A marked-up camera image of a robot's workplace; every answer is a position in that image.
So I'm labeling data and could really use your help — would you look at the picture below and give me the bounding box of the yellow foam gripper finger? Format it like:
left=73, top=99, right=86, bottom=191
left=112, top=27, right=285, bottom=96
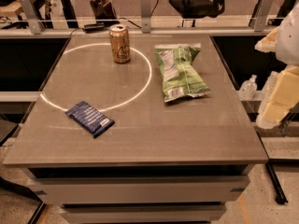
left=254, top=27, right=279, bottom=52
left=256, top=66, right=299, bottom=129

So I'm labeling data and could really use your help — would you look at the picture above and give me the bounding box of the blue rxbar blueberry wrapper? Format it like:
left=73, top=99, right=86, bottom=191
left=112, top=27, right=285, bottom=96
left=65, top=101, right=115, bottom=138

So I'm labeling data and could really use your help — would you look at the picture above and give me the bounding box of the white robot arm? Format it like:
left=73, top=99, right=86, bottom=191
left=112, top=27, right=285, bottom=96
left=255, top=4, right=299, bottom=129

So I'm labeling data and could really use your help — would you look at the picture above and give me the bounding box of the green jalapeno chip bag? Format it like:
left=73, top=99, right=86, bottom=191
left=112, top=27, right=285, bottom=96
left=155, top=43, right=211, bottom=103

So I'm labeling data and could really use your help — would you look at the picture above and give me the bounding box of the clear sanitizer bottle right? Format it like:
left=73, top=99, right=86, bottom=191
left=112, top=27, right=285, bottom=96
left=262, top=71, right=278, bottom=97

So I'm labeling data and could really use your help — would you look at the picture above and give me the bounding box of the clear sanitizer bottle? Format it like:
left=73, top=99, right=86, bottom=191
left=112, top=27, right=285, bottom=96
left=262, top=71, right=278, bottom=97
left=239, top=75, right=257, bottom=100

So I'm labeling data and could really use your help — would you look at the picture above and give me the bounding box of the clear sanitizer bottle left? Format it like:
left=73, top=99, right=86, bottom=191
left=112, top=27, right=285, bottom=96
left=239, top=75, right=257, bottom=100

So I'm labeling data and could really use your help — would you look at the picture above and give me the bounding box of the black office chair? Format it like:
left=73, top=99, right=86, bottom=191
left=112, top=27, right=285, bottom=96
left=168, top=0, right=225, bottom=27

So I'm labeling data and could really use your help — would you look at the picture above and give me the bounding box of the black floor bar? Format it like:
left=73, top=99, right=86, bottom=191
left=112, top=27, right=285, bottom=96
left=265, top=162, right=288, bottom=204

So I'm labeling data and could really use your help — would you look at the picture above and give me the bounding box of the gold soda can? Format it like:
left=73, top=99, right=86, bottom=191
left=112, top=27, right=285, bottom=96
left=109, top=23, right=131, bottom=63

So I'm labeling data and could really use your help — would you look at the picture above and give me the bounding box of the black device on ledge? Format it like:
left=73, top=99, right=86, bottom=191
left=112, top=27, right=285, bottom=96
left=83, top=22, right=105, bottom=33

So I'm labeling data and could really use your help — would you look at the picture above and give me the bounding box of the grey cabinet upper drawer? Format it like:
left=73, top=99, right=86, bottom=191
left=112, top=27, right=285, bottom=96
left=28, top=175, right=249, bottom=204

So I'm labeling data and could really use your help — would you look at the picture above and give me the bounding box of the grey cabinet drawer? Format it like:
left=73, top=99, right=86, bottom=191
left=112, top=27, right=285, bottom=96
left=28, top=175, right=249, bottom=204
left=60, top=205, right=226, bottom=224

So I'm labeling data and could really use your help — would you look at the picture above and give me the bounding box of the grey cabinet lower drawer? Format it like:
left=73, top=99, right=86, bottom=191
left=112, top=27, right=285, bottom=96
left=60, top=205, right=226, bottom=224

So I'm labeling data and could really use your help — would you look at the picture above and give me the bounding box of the right metal rail bracket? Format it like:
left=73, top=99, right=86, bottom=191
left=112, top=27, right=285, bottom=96
left=249, top=0, right=274, bottom=32

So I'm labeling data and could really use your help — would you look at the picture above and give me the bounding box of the metal rail bracket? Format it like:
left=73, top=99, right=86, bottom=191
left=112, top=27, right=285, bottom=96
left=249, top=0, right=274, bottom=32
left=18, top=0, right=44, bottom=35
left=140, top=0, right=150, bottom=34

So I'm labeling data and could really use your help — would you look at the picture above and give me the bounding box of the middle metal rail bracket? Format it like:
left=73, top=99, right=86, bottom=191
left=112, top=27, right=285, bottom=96
left=140, top=0, right=150, bottom=34

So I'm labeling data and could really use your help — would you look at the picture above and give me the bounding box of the left metal rail bracket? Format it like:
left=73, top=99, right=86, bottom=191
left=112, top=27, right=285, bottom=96
left=18, top=0, right=44, bottom=35

